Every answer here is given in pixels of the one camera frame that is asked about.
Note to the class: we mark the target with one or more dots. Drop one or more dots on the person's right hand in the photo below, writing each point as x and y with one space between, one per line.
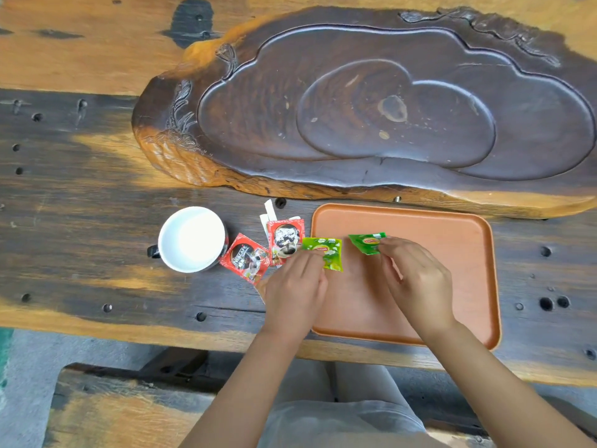
424 289

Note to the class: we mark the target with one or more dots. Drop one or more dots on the person's left hand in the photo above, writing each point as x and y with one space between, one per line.
294 298

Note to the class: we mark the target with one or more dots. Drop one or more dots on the person's left thumb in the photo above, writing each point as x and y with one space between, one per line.
323 275

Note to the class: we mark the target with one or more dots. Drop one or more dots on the person's right thumb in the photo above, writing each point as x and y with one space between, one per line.
389 272

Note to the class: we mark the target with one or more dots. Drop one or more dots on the green tea bag packet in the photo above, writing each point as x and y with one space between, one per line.
329 249
366 241

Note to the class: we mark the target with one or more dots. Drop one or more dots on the person's right forearm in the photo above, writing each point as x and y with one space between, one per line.
503 396

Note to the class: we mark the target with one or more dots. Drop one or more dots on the person's left forearm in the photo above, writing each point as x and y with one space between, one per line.
252 396

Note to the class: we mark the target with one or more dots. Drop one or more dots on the red coffee sachet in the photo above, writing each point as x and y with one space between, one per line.
285 240
246 258

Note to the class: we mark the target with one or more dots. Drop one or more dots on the orange rectangular serving tray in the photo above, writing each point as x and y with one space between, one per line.
447 256

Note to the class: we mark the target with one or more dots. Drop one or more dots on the white stick sachet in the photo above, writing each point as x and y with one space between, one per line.
270 209
264 226

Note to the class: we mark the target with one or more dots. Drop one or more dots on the light grey trousers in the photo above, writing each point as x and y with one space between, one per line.
354 415

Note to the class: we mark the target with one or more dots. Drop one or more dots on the carved dark wooden tea tray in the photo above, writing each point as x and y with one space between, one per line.
373 116

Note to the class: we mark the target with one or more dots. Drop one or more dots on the weathered wooden bench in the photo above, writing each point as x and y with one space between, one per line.
121 410

